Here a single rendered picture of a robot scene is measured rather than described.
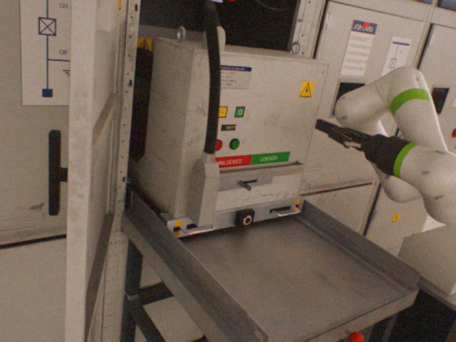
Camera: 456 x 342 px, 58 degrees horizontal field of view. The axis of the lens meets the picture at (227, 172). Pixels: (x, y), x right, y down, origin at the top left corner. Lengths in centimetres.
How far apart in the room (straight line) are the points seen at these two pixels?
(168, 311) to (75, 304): 99
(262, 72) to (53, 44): 54
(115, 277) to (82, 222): 85
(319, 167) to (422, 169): 87
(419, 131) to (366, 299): 47
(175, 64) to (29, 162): 46
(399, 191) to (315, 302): 66
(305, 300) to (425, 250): 60
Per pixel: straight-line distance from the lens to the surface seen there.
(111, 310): 160
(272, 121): 127
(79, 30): 59
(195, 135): 112
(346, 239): 141
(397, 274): 133
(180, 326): 182
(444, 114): 252
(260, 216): 138
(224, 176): 117
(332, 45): 166
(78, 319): 79
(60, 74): 115
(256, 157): 127
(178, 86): 112
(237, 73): 114
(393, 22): 191
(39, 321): 149
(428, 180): 100
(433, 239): 157
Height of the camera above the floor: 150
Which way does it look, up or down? 21 degrees down
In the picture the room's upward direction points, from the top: 10 degrees clockwise
